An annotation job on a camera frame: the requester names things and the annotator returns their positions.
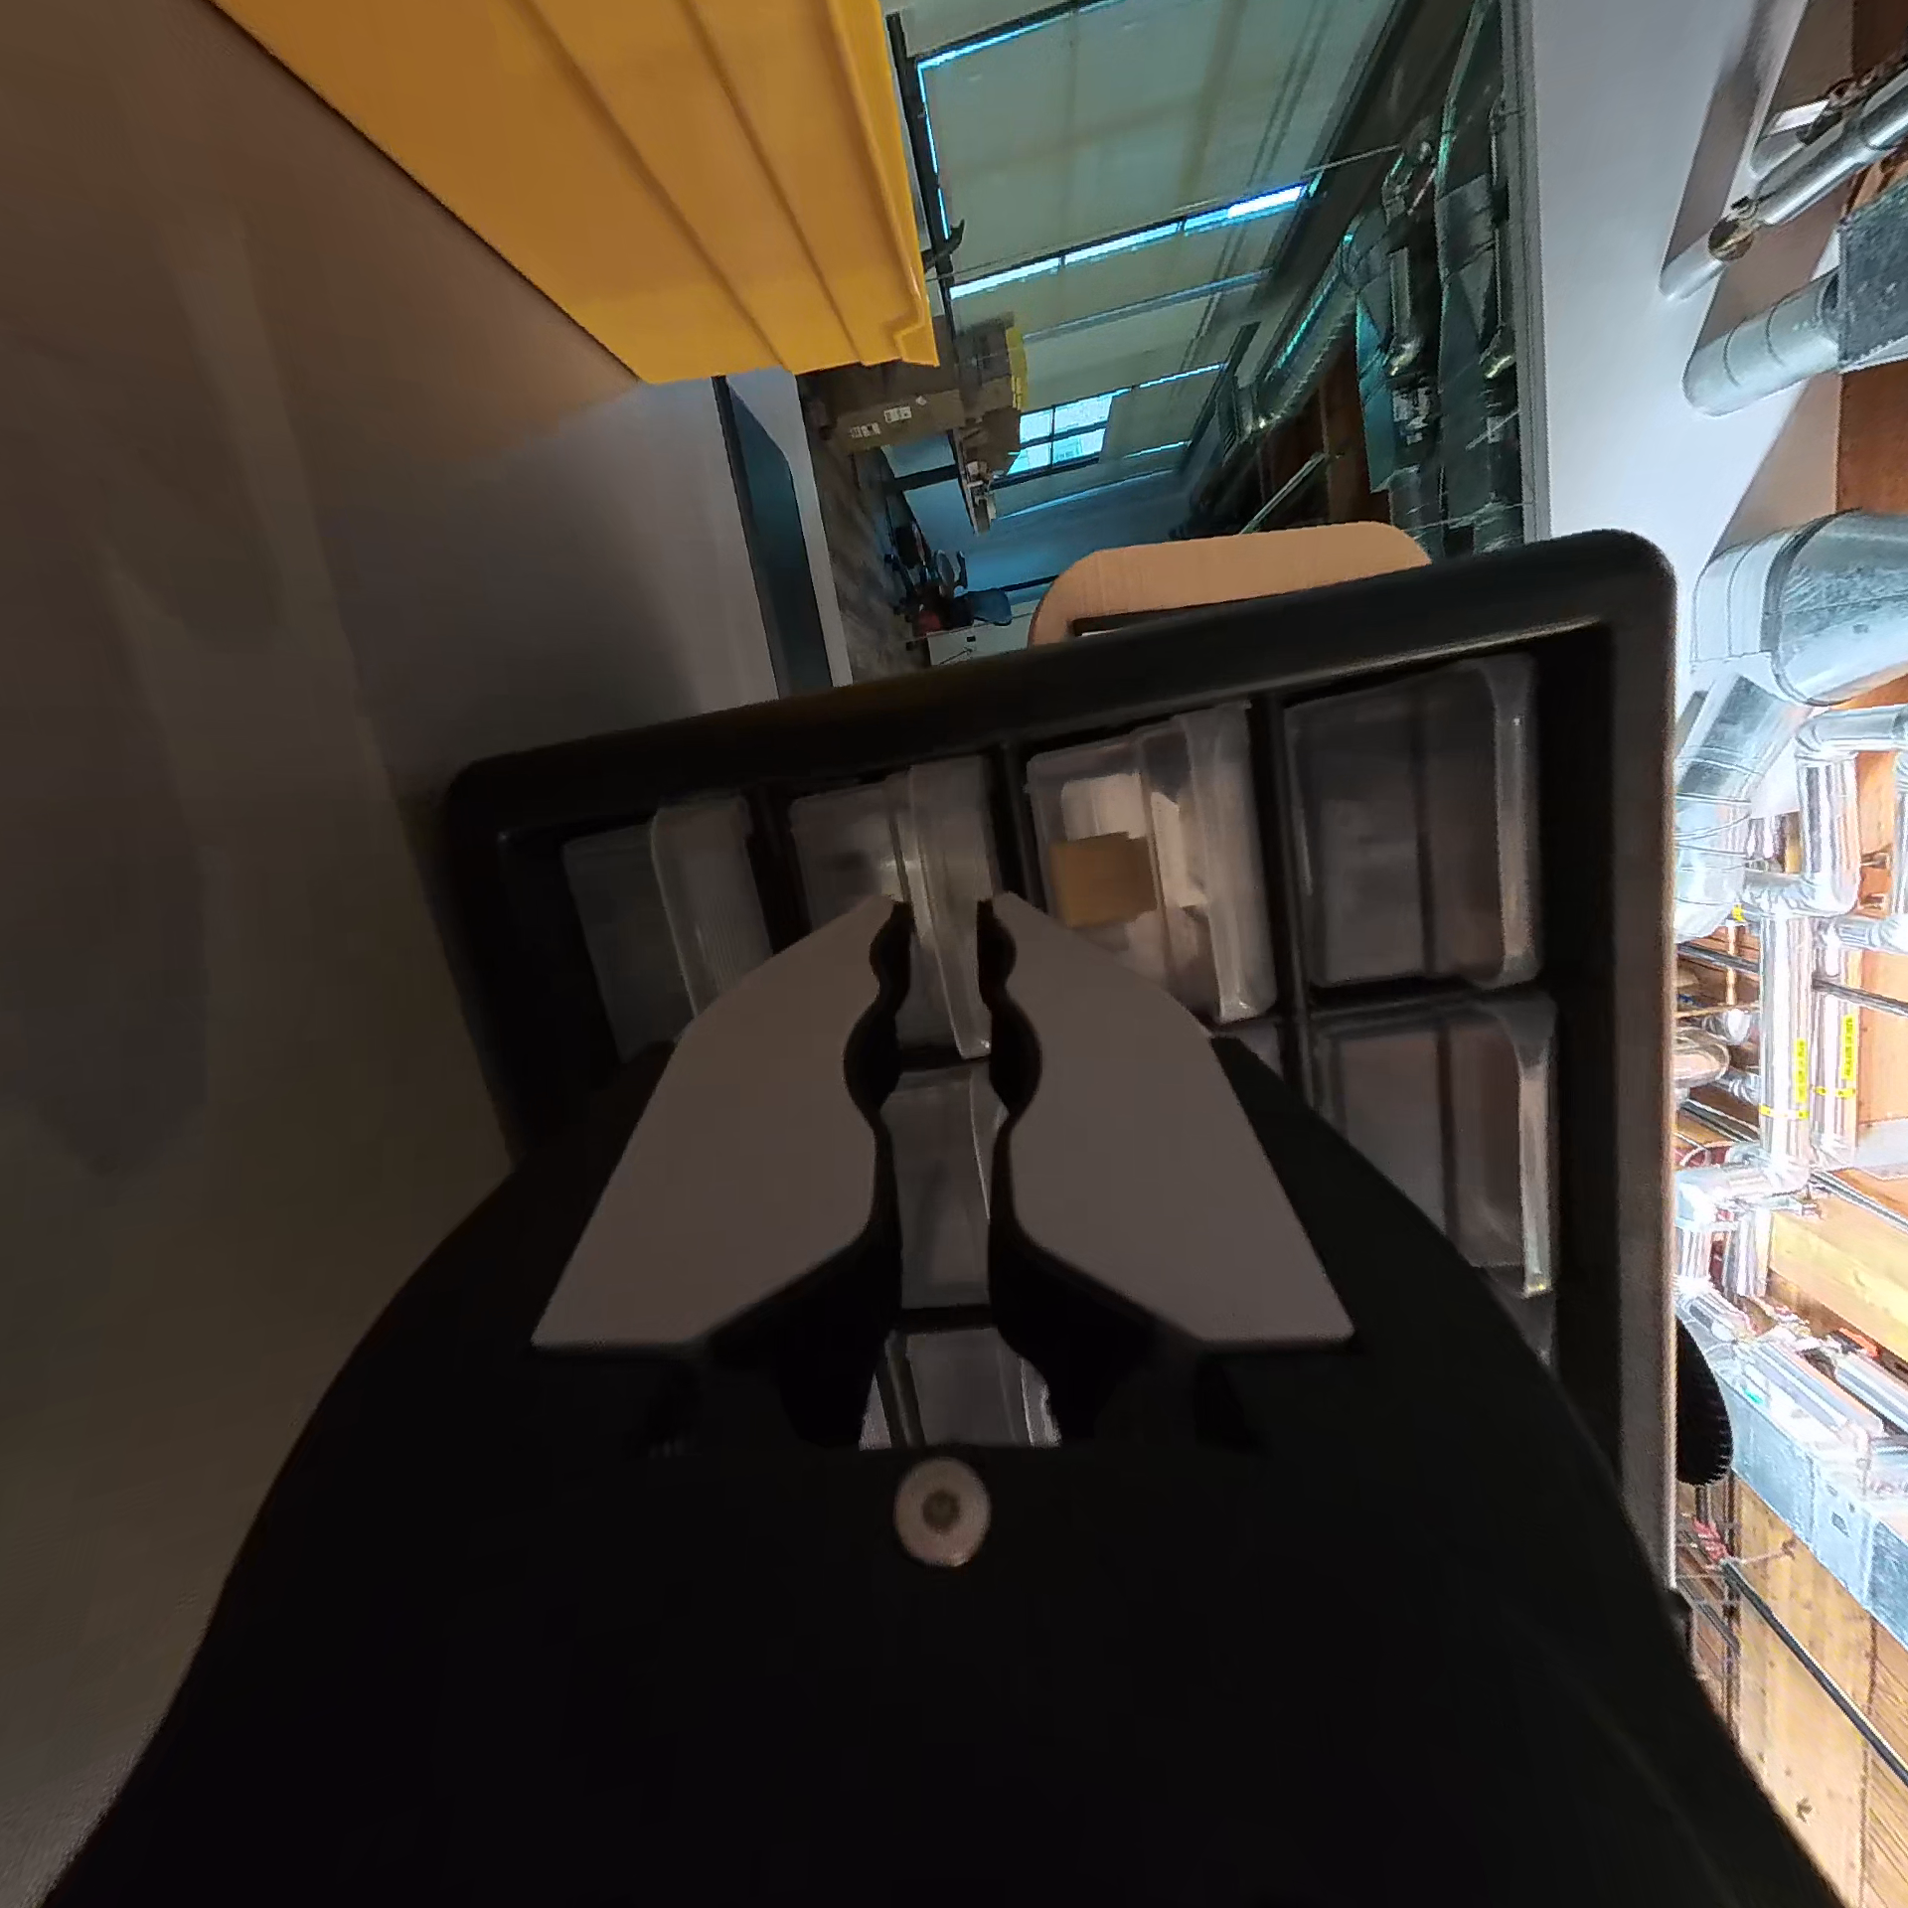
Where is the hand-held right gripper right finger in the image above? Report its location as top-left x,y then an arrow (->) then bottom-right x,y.
980,896 -> 1359,1358

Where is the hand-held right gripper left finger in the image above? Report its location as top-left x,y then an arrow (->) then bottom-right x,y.
532,896 -> 912,1366

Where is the black drawer cabinet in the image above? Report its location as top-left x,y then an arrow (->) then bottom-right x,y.
447,533 -> 1682,1583

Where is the yellow plastic bin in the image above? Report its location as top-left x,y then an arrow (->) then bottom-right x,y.
209,0 -> 946,387

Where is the black round ribbed disc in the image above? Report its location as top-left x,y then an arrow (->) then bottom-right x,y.
1674,1322 -> 1740,1484

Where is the silver pipe bundle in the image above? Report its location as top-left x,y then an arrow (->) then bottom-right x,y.
1670,510 -> 1908,1225

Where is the metal air duct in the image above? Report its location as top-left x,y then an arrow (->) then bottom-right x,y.
1656,0 -> 1908,421
1715,1314 -> 1908,1673

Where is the glass partition wall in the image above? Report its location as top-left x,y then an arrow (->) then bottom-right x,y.
890,0 -> 1509,576

